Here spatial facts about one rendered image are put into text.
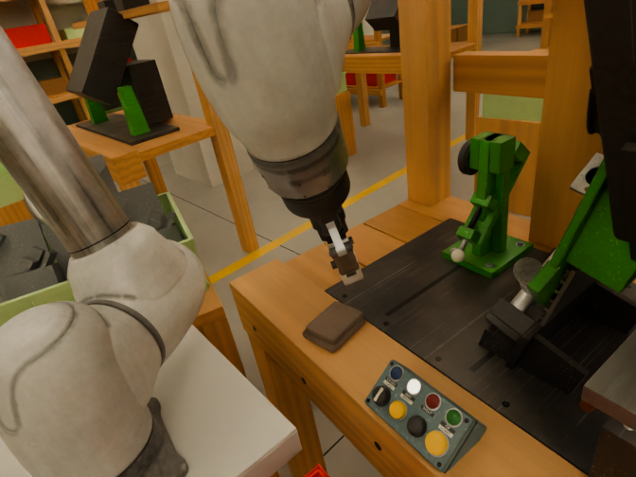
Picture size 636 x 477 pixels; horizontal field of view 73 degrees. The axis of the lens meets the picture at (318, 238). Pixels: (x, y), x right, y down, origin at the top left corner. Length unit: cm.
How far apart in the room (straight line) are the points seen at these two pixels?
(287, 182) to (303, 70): 11
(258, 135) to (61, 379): 38
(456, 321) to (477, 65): 63
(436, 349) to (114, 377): 50
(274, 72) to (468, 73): 92
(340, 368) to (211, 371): 24
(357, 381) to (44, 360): 45
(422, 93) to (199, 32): 91
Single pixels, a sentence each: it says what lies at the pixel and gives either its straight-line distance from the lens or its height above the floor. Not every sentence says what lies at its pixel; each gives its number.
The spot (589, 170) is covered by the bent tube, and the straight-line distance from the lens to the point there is 67.
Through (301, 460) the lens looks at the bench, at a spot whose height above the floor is 28.
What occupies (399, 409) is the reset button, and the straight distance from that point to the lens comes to 66.
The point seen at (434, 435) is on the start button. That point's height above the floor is 94.
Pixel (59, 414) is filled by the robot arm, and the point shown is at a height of 109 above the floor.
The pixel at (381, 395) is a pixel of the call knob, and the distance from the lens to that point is 68.
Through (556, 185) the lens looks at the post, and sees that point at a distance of 104.
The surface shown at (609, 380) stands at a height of 113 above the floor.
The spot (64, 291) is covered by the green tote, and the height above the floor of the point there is 94.
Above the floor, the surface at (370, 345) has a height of 90.
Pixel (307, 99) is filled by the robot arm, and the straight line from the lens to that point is 33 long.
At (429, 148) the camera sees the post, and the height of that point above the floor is 106.
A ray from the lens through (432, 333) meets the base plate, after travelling 82.
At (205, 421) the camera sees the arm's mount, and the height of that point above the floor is 90.
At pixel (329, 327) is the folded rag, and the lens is 80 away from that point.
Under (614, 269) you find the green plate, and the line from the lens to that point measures 61.
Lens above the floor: 146
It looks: 30 degrees down
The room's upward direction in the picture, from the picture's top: 10 degrees counter-clockwise
